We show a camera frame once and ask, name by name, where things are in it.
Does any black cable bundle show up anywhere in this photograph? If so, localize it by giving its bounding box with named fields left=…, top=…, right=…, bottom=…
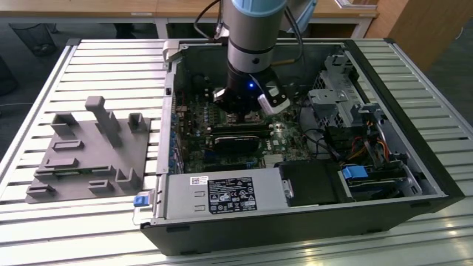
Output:
left=301, top=126, right=350, bottom=163

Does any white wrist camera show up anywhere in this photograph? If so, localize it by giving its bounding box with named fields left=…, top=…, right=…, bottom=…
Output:
left=256, top=80, right=291, bottom=115

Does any wooden cabinet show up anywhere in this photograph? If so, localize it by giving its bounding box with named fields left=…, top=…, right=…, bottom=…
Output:
left=363, top=0, right=473, bottom=73

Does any blue disk carrier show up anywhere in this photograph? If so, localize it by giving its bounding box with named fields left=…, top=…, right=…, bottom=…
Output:
left=341, top=165, right=369, bottom=181

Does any silver chipset heat sink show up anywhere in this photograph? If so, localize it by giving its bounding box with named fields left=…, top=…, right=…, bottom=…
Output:
left=262, top=154, right=285, bottom=168

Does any black hard disk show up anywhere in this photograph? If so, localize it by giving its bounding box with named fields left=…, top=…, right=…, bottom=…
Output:
left=346, top=170, right=410, bottom=200

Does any silver power supply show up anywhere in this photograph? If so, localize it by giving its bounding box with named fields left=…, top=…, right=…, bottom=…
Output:
left=161, top=167, right=289, bottom=222

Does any black mesh waste bin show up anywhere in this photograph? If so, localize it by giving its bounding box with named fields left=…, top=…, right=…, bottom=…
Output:
left=9, top=22, right=58, bottom=58

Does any silver drive cage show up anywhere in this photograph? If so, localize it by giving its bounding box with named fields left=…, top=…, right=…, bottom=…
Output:
left=306, top=54, right=381, bottom=128

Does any CPU socket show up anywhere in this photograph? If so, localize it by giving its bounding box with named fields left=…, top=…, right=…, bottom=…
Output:
left=221, top=109, right=265, bottom=125

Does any white book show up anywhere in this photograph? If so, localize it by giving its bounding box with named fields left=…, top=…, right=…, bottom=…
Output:
left=334, top=0, right=379, bottom=9

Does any black plastic shroud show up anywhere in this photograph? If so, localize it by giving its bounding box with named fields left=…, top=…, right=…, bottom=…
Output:
left=274, top=160, right=354, bottom=207

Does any wooden desk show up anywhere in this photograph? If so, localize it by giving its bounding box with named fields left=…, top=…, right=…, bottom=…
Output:
left=0, top=0, right=379, bottom=39

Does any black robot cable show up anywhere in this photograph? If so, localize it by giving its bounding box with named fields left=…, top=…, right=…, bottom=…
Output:
left=192, top=0, right=225, bottom=42

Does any orange yellow wire bundle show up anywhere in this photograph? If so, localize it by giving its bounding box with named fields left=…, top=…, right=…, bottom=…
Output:
left=345, top=119, right=390, bottom=167

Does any grey parts rack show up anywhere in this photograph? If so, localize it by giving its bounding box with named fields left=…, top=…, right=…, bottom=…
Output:
left=24, top=95, right=153, bottom=205

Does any black PC case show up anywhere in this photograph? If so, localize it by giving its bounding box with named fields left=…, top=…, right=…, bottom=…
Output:
left=138, top=38, right=465, bottom=256

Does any green RAM stick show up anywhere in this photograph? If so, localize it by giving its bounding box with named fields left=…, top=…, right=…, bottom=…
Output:
left=52, top=168, right=92, bottom=176

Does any green motherboard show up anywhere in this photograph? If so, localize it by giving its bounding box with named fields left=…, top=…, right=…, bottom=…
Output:
left=173, top=83, right=326, bottom=174

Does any graphics card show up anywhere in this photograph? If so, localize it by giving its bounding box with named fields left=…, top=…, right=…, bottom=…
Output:
left=212, top=134, right=261, bottom=155

